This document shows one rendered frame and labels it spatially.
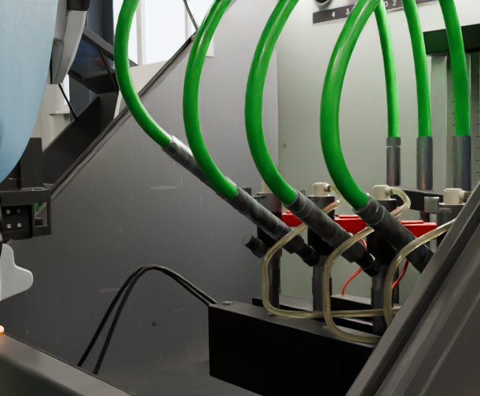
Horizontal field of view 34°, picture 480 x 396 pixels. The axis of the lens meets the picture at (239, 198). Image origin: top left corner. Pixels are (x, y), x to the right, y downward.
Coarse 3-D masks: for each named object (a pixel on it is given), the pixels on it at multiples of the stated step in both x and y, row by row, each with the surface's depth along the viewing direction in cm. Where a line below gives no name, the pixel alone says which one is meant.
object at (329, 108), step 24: (360, 0) 58; (360, 24) 58; (336, 48) 57; (336, 72) 56; (336, 96) 56; (336, 120) 56; (336, 144) 57; (336, 168) 57; (360, 192) 58; (360, 216) 59; (384, 216) 60; (408, 240) 62
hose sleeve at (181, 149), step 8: (168, 144) 76; (176, 144) 77; (168, 152) 77; (176, 152) 77; (184, 152) 77; (176, 160) 78; (184, 160) 78; (192, 160) 78; (192, 168) 78; (200, 176) 79; (208, 184) 80
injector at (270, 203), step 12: (264, 204) 84; (276, 204) 84; (276, 216) 84; (252, 240) 83; (264, 240) 84; (252, 252) 84; (264, 252) 84; (276, 252) 84; (276, 264) 85; (276, 276) 85; (276, 288) 85; (276, 300) 85
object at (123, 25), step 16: (128, 0) 73; (128, 16) 73; (384, 16) 94; (128, 32) 73; (384, 32) 94; (128, 48) 74; (384, 48) 95; (128, 64) 74; (384, 64) 96; (128, 80) 73; (128, 96) 74; (144, 112) 75; (144, 128) 75; (160, 128) 76; (160, 144) 76; (400, 144) 96
